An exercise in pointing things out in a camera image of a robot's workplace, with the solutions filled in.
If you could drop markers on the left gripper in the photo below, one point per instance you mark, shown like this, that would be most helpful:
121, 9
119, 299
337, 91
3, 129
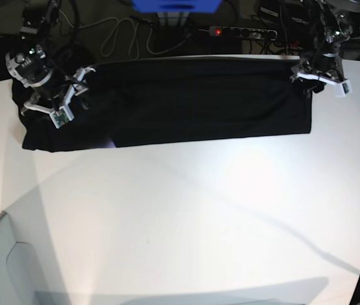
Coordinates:
324, 68

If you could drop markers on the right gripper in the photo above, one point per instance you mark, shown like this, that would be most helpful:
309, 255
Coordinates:
56, 90

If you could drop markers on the black T-shirt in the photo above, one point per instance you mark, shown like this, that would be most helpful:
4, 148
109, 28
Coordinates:
167, 101

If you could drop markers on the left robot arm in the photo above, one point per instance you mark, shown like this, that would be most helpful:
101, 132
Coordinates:
329, 28

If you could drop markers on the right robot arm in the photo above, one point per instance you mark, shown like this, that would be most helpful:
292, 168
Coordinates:
31, 60

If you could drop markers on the grey power strip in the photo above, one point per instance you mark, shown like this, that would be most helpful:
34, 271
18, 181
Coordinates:
243, 33

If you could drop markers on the blue box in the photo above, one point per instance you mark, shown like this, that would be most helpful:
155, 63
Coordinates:
193, 6

